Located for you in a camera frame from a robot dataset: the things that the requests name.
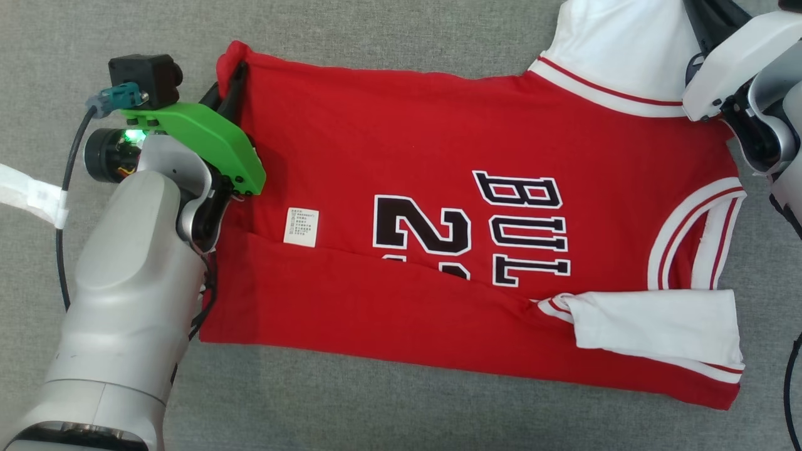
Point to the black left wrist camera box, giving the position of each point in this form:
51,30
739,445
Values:
147,78

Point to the red jersey with white sleeves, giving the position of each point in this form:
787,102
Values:
407,156

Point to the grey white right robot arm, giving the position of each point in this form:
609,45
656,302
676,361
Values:
774,125

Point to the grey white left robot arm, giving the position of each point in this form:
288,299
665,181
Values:
125,282

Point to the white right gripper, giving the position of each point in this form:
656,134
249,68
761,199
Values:
739,69

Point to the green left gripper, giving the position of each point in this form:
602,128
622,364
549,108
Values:
213,141

